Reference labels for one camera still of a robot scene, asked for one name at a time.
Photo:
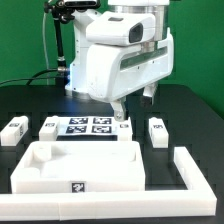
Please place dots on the white desk top tray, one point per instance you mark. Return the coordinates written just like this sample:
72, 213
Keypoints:
78, 167

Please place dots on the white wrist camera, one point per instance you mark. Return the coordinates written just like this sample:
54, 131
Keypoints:
121, 29

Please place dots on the white L-shaped corner guide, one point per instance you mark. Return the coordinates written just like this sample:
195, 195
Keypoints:
196, 200

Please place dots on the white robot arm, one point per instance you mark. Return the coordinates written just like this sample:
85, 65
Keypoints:
149, 49

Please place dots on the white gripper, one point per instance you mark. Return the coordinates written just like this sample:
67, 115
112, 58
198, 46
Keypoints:
106, 82

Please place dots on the fiducial marker sheet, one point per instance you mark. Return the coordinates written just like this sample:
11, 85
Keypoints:
88, 125

